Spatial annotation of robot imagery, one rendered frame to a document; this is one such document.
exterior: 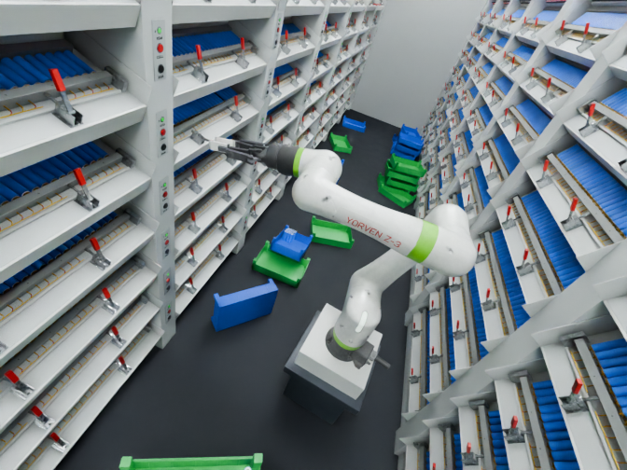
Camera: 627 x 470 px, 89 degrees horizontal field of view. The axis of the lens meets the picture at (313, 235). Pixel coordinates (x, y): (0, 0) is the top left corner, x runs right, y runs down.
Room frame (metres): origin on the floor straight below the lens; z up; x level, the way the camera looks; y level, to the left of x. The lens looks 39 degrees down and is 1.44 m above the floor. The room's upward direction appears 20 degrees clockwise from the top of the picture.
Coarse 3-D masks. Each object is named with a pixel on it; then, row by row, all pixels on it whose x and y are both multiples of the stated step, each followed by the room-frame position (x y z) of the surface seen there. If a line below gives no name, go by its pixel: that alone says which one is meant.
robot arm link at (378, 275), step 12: (444, 204) 0.93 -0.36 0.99; (432, 216) 0.89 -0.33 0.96; (444, 216) 0.86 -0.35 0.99; (456, 216) 0.86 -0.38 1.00; (468, 228) 0.85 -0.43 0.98; (396, 252) 0.89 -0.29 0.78; (372, 264) 0.91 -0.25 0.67; (384, 264) 0.88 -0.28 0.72; (396, 264) 0.87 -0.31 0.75; (408, 264) 0.87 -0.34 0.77; (360, 276) 0.90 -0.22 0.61; (372, 276) 0.88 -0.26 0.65; (384, 276) 0.87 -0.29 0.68; (396, 276) 0.87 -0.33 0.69; (348, 288) 0.86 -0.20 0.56; (372, 288) 0.85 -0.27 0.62; (384, 288) 0.88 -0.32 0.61
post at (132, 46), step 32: (160, 0) 0.73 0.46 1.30; (64, 32) 0.69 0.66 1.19; (96, 32) 0.68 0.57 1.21; (128, 32) 0.68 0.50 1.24; (128, 64) 0.68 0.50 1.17; (160, 96) 0.72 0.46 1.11; (128, 128) 0.68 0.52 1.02; (160, 160) 0.71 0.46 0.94; (160, 224) 0.70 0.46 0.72; (160, 256) 0.69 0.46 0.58; (160, 288) 0.68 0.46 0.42; (160, 320) 0.67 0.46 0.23
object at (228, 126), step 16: (256, 96) 1.37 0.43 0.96; (224, 112) 1.18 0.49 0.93; (240, 112) 1.26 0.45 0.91; (256, 112) 1.34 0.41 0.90; (192, 128) 0.97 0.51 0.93; (208, 128) 1.03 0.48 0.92; (224, 128) 1.09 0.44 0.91; (240, 128) 1.22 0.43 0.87; (176, 144) 0.85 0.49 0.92; (192, 144) 0.90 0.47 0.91; (208, 144) 0.96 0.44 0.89; (176, 160) 0.79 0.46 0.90
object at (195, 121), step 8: (240, 96) 1.32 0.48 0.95; (224, 104) 1.18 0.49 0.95; (232, 104) 1.25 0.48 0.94; (208, 112) 1.07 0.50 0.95; (216, 112) 1.12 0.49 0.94; (192, 120) 0.97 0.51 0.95; (200, 120) 1.00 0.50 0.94; (176, 128) 0.89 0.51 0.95; (184, 128) 0.91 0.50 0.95; (200, 128) 0.98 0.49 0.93
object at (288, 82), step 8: (288, 64) 2.03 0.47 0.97; (296, 64) 2.07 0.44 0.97; (280, 72) 1.86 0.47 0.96; (288, 72) 1.92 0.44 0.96; (296, 72) 1.89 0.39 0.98; (304, 72) 2.07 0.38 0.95; (272, 80) 1.68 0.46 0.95; (280, 80) 1.77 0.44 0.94; (288, 80) 1.86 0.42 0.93; (296, 80) 1.89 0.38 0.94; (304, 80) 2.06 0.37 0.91; (272, 88) 1.62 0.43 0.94; (280, 88) 1.73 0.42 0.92; (288, 88) 1.80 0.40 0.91; (296, 88) 1.87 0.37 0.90; (272, 96) 1.58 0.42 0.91; (280, 96) 1.63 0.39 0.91; (288, 96) 1.79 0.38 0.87; (272, 104) 1.54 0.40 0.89
